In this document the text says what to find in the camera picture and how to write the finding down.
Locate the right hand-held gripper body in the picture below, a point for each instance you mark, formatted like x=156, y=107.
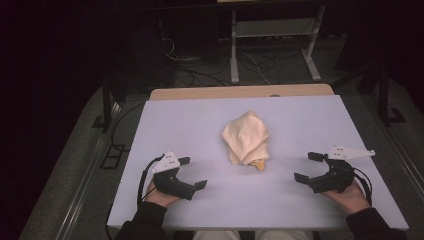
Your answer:
x=336, y=178

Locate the light wooden table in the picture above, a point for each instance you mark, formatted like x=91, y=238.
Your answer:
x=233, y=92

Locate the person's right hand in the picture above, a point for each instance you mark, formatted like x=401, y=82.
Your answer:
x=351, y=200

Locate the person's left hand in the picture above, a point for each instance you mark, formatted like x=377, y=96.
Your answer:
x=160, y=198

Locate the black metal stand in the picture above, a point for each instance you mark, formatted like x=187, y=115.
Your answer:
x=384, y=96
x=106, y=106

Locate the white metal stand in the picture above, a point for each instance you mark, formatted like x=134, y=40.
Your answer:
x=273, y=27

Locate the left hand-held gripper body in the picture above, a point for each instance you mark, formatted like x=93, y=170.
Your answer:
x=170, y=181

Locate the cream cloth garment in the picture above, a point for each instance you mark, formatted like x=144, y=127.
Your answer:
x=246, y=138

